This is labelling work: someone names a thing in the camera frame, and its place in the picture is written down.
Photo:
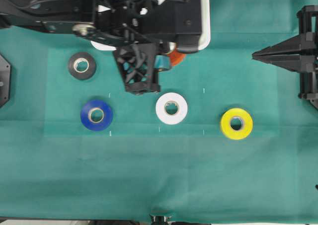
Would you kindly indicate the black tape roll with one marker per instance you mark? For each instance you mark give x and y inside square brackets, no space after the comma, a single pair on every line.
[82,66]

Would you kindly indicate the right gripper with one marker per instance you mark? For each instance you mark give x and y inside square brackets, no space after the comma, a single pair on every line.
[308,25]

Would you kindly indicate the blue tape roll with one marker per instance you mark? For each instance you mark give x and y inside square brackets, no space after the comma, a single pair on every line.
[96,115]

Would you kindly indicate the yellow tape roll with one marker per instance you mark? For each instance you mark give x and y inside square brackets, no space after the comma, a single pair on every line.
[236,124]

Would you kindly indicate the green table cloth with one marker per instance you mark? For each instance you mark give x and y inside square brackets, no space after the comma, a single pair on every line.
[52,166]

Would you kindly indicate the white tape roll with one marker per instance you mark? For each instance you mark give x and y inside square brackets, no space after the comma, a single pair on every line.
[171,108]

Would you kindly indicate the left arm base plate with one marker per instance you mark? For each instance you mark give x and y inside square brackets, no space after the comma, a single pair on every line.
[5,75]

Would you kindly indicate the white plastic case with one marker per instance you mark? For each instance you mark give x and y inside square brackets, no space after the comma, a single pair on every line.
[203,16]

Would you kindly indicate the red tape roll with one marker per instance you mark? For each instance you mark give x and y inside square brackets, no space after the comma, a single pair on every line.
[175,57]

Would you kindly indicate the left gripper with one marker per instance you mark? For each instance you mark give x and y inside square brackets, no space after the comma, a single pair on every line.
[139,65]

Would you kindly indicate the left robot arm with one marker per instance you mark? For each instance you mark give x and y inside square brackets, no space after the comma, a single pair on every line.
[139,30]

